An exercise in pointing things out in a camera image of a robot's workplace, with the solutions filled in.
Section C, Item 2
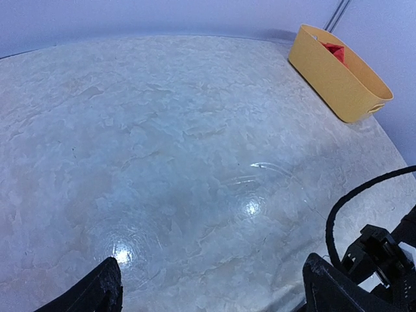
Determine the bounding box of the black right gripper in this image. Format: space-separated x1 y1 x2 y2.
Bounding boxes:
341 208 415 301

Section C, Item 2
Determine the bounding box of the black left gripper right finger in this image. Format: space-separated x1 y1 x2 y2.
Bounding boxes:
302 253 400 311

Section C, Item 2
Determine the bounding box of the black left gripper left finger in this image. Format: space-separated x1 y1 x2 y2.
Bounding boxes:
38 257 123 311

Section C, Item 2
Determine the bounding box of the red t-shirt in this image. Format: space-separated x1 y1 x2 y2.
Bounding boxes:
320 42 348 68

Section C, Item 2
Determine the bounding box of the yellow plastic basket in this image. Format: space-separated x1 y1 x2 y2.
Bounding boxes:
289 24 394 124

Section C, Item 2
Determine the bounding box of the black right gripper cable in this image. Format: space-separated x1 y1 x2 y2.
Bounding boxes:
326 165 416 266

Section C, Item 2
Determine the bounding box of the grey corner post right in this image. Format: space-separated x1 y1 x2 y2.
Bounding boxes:
324 0 352 33

